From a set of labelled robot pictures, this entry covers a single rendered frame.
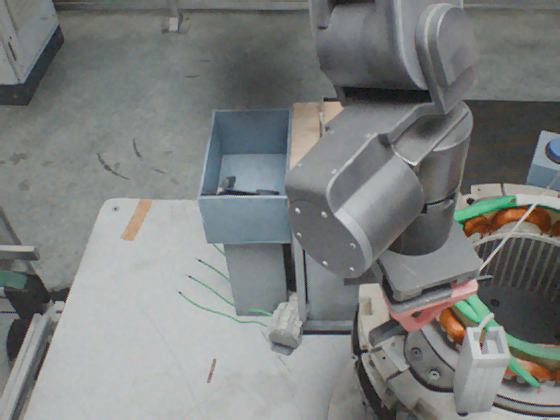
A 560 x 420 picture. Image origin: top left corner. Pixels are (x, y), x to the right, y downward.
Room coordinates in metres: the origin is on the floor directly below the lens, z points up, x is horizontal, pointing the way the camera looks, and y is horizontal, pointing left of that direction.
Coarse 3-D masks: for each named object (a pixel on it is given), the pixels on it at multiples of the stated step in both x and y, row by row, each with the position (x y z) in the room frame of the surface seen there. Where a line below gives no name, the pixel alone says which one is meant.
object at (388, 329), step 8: (392, 320) 0.29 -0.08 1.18; (376, 328) 0.29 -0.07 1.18; (384, 328) 0.28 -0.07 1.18; (392, 328) 0.28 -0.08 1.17; (400, 328) 0.29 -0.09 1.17; (368, 336) 0.28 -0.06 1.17; (376, 336) 0.28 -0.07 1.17; (384, 336) 0.28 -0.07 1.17; (392, 336) 0.29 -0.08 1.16; (376, 344) 0.28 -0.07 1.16
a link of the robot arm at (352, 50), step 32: (320, 0) 0.34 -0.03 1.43; (352, 0) 0.34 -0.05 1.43; (384, 0) 0.31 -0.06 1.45; (416, 0) 0.31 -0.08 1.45; (448, 0) 0.32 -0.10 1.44; (320, 32) 0.34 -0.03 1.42; (352, 32) 0.32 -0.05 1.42; (384, 32) 0.30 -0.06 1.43; (320, 64) 0.33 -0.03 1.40; (352, 64) 0.31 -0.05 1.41; (384, 64) 0.30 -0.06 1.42; (416, 64) 0.29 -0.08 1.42
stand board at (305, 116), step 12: (300, 108) 0.71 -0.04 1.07; (312, 108) 0.71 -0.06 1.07; (324, 108) 0.70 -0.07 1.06; (336, 108) 0.70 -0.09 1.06; (300, 120) 0.68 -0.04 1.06; (312, 120) 0.68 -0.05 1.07; (324, 120) 0.68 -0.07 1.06; (300, 132) 0.66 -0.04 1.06; (312, 132) 0.66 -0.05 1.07; (324, 132) 0.65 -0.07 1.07; (300, 144) 0.64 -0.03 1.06; (312, 144) 0.63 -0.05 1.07; (300, 156) 0.61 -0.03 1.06; (288, 204) 0.53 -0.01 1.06
